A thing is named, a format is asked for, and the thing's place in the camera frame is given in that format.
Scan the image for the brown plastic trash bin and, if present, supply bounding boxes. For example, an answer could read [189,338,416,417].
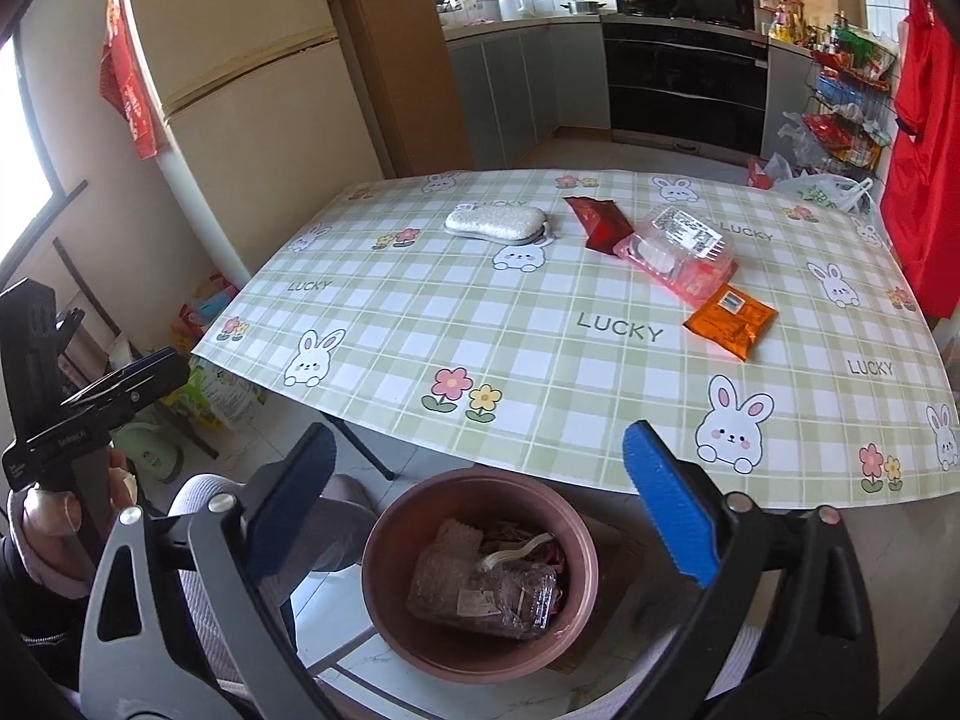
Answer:
[361,469,599,683]

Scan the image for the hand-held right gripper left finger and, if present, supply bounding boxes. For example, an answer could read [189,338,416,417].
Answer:
[79,422,336,720]

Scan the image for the orange snack packet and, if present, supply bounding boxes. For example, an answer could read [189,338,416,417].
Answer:
[682,283,779,362]

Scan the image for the bright side window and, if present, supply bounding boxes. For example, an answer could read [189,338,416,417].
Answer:
[0,37,61,256]

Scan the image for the dark red snack packet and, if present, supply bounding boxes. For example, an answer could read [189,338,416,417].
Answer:
[562,195,632,254]

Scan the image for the white green printed bag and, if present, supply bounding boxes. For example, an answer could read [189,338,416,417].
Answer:
[161,364,265,432]

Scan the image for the colourful toy box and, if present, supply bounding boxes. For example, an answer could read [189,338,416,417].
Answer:
[174,277,242,350]

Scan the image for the red hanging garment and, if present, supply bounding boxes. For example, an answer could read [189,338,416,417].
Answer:
[879,0,960,320]

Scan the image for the grey kitchen cabinets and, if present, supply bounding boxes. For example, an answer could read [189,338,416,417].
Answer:
[444,19,612,166]

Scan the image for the pink labelled plastic tray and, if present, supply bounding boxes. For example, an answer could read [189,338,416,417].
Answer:
[613,204,737,308]

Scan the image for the cardboard box on counter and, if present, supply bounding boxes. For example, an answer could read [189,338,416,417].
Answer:
[799,0,860,27]

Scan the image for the black table leg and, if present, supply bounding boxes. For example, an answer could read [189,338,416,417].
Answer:
[330,412,396,482]

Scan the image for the red hanging cloth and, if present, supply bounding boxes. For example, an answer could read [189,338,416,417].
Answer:
[101,0,167,160]

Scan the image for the red packet on floor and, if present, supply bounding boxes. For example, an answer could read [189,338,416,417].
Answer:
[746,154,792,188]

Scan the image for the pale green pot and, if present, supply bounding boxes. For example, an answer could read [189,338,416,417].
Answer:
[120,420,186,485]

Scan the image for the clear bubble wrap sheet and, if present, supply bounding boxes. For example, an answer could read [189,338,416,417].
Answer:
[407,519,485,616]

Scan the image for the person's left forearm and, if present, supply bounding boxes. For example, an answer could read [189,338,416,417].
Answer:
[0,510,102,691]

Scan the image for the clear plastic container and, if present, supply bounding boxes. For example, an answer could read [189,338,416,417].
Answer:
[450,562,562,640]

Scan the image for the checked rabbit print tablecloth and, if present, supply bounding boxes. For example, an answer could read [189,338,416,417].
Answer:
[191,167,960,500]

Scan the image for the white green print plastic bag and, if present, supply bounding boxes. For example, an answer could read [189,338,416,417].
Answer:
[772,172,875,212]

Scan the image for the wire snack rack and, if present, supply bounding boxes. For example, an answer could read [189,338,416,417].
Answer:
[802,30,897,173]

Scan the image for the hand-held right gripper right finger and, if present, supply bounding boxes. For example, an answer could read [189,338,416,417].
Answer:
[622,420,880,720]

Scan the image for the cream refrigerator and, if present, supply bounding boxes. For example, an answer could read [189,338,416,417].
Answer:
[116,0,391,278]

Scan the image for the brown cardboard sheet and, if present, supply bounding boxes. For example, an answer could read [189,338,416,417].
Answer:
[555,517,646,672]

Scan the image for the person's left hand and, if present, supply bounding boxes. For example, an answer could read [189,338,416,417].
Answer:
[21,448,142,542]

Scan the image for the group of condiment bottles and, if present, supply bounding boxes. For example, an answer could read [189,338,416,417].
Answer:
[754,0,807,42]

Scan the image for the black built-in oven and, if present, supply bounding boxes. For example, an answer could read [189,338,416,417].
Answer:
[602,15,772,155]

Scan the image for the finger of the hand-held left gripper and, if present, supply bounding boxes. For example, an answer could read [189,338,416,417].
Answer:
[75,364,190,428]
[64,349,188,400]

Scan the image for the white foam pad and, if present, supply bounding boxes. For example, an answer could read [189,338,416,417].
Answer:
[445,202,554,247]

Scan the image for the clear plastic bags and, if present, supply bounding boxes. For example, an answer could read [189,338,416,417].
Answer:
[780,111,826,166]

